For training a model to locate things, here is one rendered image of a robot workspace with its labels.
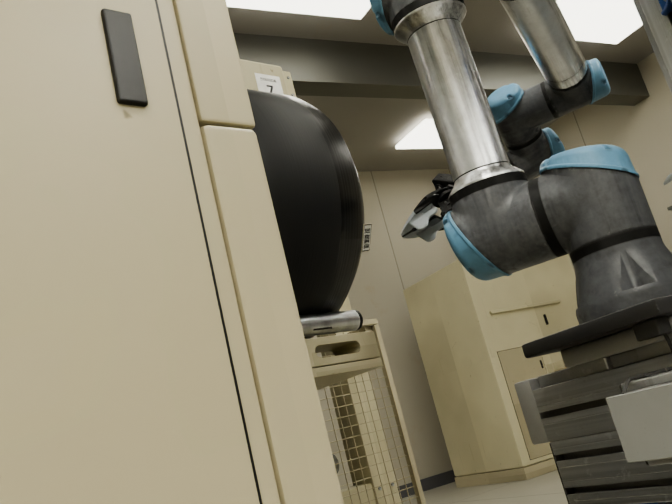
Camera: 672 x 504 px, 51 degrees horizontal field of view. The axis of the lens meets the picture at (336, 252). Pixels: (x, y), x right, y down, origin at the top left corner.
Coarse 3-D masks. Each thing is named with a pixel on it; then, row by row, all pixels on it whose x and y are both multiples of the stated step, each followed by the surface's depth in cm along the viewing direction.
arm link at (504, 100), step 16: (496, 96) 137; (512, 96) 134; (528, 96) 135; (496, 112) 136; (512, 112) 135; (528, 112) 135; (544, 112) 134; (512, 128) 137; (528, 128) 137; (512, 144) 140; (528, 144) 139
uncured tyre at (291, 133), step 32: (256, 96) 149; (288, 96) 159; (256, 128) 139; (288, 128) 144; (320, 128) 150; (288, 160) 139; (320, 160) 144; (352, 160) 152; (288, 192) 137; (320, 192) 142; (352, 192) 147; (288, 224) 136; (320, 224) 141; (352, 224) 147; (288, 256) 138; (320, 256) 143; (352, 256) 149; (320, 288) 146
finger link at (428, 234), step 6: (432, 216) 149; (438, 216) 149; (432, 222) 148; (438, 222) 148; (414, 228) 149; (426, 228) 148; (432, 228) 148; (438, 228) 147; (408, 234) 148; (414, 234) 149; (420, 234) 148; (426, 234) 147; (432, 234) 146; (426, 240) 146; (432, 240) 145
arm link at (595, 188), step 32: (544, 160) 98; (576, 160) 93; (608, 160) 93; (544, 192) 96; (576, 192) 93; (608, 192) 91; (640, 192) 93; (544, 224) 95; (576, 224) 93; (608, 224) 91; (640, 224) 90
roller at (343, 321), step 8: (336, 312) 152; (344, 312) 153; (352, 312) 154; (304, 320) 145; (312, 320) 146; (320, 320) 147; (328, 320) 149; (336, 320) 150; (344, 320) 151; (352, 320) 153; (360, 320) 155; (304, 328) 144; (312, 328) 146; (320, 328) 147; (328, 328) 149; (336, 328) 150; (344, 328) 152; (352, 328) 153; (304, 336) 146
